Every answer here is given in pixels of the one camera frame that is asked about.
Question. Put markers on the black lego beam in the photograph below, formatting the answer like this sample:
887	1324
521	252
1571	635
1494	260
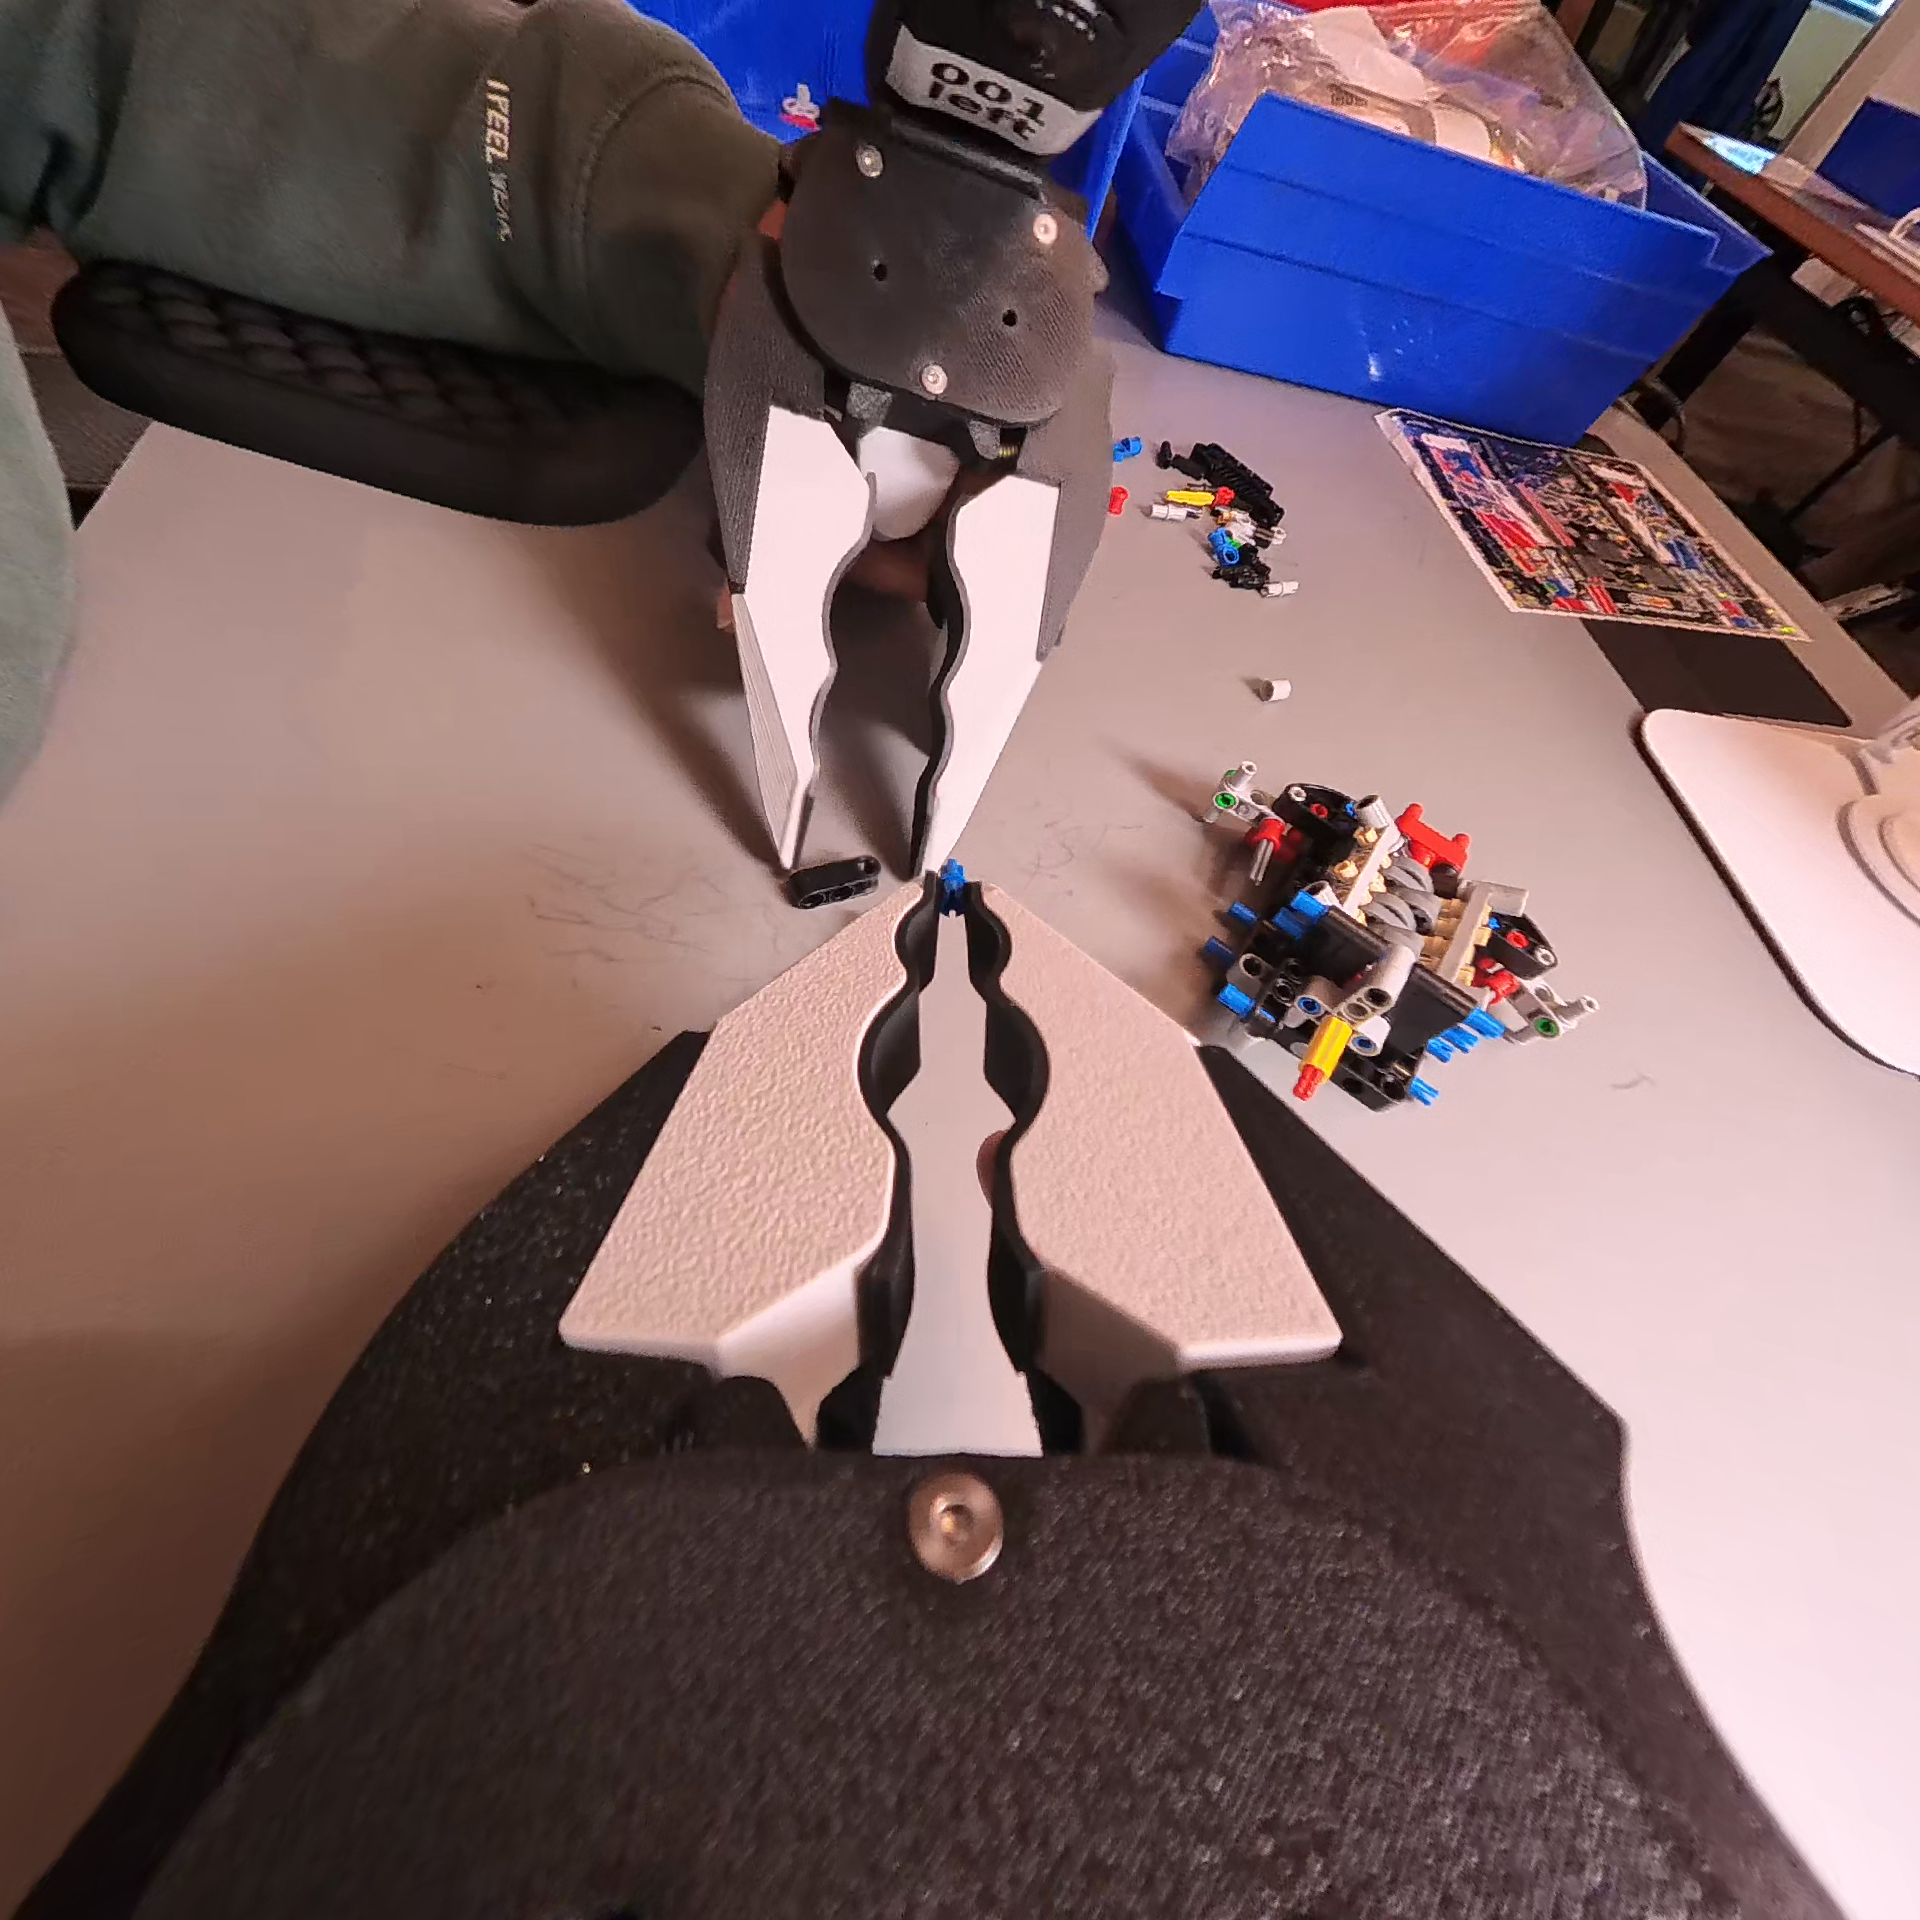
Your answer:
834	882

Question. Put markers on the black padded armrest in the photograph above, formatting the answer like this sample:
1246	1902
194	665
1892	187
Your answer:
376	435

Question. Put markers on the crumpled plastic bag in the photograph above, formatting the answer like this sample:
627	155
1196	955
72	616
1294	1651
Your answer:
1429	73

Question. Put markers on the small blue storage bin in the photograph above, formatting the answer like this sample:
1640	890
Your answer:
705	39

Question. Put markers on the person's left forearm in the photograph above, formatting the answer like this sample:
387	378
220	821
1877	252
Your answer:
376	180

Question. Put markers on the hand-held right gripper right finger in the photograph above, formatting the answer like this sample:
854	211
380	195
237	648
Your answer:
1171	1184

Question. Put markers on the multicoloured lego engine model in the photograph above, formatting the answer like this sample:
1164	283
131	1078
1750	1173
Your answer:
1398	943

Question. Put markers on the printed instruction booklet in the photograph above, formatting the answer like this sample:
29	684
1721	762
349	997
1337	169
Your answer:
1591	520

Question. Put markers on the large blue storage bin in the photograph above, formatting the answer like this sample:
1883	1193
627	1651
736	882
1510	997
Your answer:
1429	305

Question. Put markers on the black desk mat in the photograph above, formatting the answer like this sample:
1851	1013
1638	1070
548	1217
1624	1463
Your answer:
1706	672

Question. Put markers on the blue lego pin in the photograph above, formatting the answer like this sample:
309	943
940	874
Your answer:
948	890

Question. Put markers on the wooden side table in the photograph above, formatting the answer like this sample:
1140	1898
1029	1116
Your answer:
1770	199

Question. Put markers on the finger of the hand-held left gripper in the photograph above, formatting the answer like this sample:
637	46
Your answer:
998	635
787	601

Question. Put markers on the pile of loose lego pieces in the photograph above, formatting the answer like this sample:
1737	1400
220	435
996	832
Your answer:
1224	497

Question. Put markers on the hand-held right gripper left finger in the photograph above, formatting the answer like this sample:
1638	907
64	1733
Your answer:
736	1184

